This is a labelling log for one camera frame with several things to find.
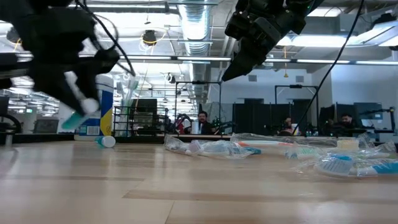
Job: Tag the red black background robot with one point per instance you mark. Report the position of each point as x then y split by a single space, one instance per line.
178 124

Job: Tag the black background robot arm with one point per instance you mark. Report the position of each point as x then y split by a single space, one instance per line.
224 126

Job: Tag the long ceiling light strip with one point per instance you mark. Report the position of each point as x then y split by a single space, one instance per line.
202 58

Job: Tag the person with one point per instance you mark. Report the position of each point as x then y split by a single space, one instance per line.
203 124
287 123
348 123

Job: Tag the dark laptop screen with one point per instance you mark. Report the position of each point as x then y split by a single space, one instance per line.
46 126

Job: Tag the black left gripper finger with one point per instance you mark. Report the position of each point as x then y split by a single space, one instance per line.
90 85
59 90

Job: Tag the green white toothbrush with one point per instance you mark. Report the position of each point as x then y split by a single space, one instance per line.
306 152

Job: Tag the black monitor back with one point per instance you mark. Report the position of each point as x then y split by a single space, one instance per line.
326 118

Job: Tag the black metal frame stand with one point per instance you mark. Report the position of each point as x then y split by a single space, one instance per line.
199 82
295 86

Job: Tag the black partition screen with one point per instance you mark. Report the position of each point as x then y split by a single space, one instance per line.
255 118

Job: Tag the black curved stand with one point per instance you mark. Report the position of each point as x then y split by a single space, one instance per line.
6 119

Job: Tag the silver ceiling air duct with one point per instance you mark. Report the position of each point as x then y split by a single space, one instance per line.
196 25

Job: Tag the white wipes canister blue label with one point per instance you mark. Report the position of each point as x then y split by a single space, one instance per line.
107 118

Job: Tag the white paper cup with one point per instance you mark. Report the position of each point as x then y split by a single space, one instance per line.
195 128

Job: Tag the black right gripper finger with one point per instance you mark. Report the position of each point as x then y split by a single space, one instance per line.
245 62

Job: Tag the flat computer monitor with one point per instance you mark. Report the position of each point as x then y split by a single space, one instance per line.
368 110

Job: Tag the yellow hanging pendant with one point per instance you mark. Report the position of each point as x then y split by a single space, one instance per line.
285 74

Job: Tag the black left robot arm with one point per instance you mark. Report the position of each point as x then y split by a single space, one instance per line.
15 67

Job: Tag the black arched bracket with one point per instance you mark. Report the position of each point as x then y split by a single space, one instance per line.
285 133

